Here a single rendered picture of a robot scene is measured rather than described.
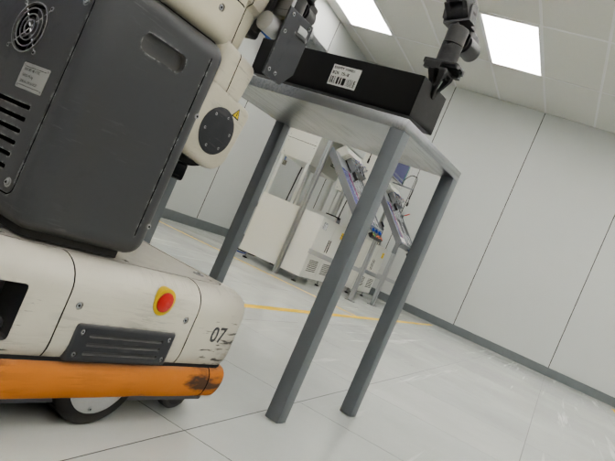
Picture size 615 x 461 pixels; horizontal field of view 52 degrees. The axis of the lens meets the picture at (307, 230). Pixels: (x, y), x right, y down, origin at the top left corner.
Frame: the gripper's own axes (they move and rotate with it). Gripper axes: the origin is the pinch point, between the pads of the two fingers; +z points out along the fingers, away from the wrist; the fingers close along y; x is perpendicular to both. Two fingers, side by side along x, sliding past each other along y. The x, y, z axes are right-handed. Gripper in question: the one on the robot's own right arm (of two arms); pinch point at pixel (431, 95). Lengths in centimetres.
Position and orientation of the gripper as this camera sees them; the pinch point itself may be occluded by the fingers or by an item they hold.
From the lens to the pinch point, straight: 178.3
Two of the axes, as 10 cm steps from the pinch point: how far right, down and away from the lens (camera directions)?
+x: -5.0, -1.8, -8.5
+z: -3.8, 9.2, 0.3
